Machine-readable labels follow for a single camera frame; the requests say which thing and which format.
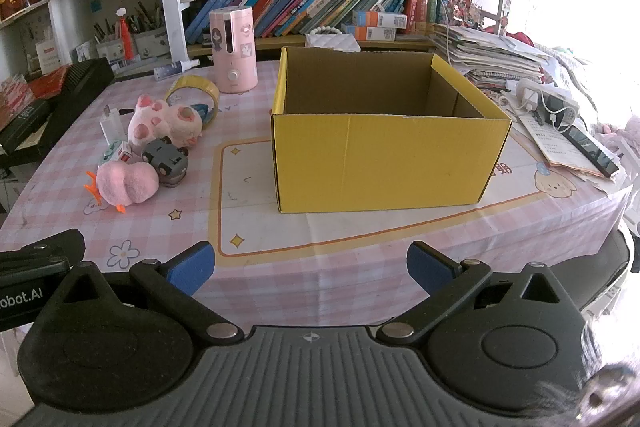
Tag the black long box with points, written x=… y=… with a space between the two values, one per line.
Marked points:
x=22 y=119

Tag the printed paper booklet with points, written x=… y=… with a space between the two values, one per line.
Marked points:
x=550 y=142

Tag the row of leaning books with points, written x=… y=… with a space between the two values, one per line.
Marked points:
x=300 y=2

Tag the small spray bottle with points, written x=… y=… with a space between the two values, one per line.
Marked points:
x=172 y=69

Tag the white card box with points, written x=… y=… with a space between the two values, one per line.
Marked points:
x=50 y=57

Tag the pink plush paw toy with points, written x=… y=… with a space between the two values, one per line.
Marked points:
x=160 y=119

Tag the blue orange small carton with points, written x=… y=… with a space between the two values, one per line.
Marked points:
x=380 y=19
x=372 y=33

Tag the pink plush chick toy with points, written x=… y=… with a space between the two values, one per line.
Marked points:
x=125 y=184

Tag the black flat phone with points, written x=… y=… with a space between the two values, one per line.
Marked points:
x=592 y=152

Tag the black chair seat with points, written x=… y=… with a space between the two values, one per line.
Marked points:
x=607 y=267

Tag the pink cylindrical humidifier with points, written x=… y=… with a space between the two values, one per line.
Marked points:
x=235 y=57

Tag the red bottle white cap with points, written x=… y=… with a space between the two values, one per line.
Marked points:
x=125 y=34

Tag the white quilted tissue box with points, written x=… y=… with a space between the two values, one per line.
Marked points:
x=332 y=42

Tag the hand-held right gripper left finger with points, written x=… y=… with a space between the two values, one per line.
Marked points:
x=192 y=264

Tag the white charger plug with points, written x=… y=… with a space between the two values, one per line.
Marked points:
x=111 y=124

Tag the yellow cardboard box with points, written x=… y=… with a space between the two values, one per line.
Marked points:
x=380 y=162

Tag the desk pen holders with pens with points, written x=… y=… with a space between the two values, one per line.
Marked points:
x=147 y=39

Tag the white power strip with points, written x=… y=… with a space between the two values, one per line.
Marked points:
x=550 y=99

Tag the white side shelf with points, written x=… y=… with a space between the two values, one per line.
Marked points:
x=65 y=14

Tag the grey toy car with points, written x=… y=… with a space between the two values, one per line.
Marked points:
x=162 y=157

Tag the red thick dictionaries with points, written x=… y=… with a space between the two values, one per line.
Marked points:
x=440 y=2

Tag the stack of papers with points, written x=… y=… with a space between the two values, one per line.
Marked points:
x=490 y=54

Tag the pink checked tablecloth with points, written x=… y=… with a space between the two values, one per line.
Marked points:
x=210 y=207

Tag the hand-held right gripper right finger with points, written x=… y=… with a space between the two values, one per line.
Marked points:
x=427 y=264

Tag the yellow tape roll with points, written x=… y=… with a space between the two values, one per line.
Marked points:
x=175 y=87

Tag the red foil packets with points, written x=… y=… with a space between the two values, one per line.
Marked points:
x=45 y=84

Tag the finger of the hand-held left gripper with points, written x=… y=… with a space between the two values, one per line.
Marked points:
x=45 y=249

